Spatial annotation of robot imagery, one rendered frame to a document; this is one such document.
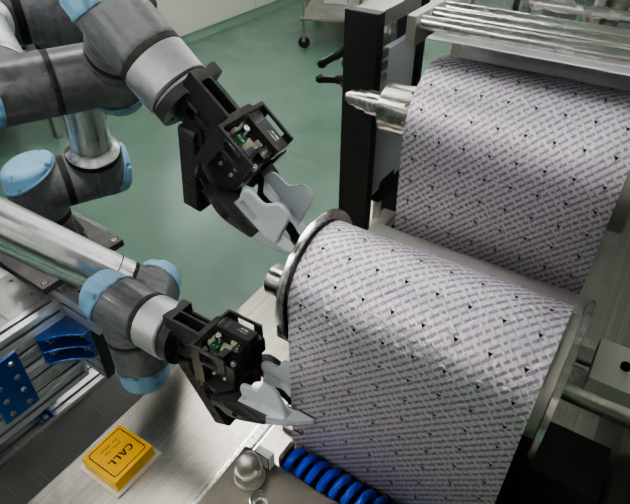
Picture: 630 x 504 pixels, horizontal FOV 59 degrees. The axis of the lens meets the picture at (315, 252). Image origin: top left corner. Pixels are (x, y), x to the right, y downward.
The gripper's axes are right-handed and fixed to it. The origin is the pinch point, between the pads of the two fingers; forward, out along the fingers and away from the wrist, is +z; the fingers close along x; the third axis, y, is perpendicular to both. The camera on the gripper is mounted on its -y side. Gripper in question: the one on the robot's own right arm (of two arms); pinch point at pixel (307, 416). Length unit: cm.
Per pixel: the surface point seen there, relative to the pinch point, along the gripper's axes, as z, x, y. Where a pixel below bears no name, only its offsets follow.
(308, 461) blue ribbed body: 1.6, -2.2, -4.9
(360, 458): 7.3, -0.3, -1.8
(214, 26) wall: -357, 374, -105
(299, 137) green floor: -164, 235, -109
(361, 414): 6.9, -0.2, 6.1
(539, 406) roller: 21.9, 0.6, 17.7
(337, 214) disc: -2.3, 9.4, 21.9
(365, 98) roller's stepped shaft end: -10.5, 29.8, 25.4
